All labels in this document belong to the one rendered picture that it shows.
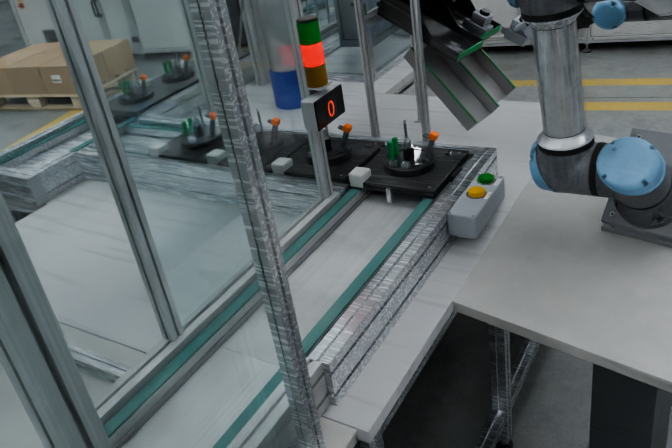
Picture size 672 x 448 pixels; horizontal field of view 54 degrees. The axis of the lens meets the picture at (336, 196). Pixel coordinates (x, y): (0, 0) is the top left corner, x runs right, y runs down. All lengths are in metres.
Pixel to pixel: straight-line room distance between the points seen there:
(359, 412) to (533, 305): 0.44
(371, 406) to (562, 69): 0.74
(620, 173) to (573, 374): 1.23
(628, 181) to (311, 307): 0.68
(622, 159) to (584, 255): 0.26
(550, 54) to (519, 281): 0.48
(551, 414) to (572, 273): 0.95
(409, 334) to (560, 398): 1.15
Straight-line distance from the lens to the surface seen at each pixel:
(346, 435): 1.19
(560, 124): 1.43
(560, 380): 2.50
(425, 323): 1.38
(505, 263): 1.54
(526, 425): 2.35
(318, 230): 1.57
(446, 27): 1.96
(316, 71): 1.52
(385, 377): 1.28
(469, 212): 1.54
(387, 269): 1.37
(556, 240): 1.62
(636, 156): 1.43
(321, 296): 1.40
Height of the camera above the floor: 1.74
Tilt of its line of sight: 28 degrees down
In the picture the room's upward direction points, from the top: 10 degrees counter-clockwise
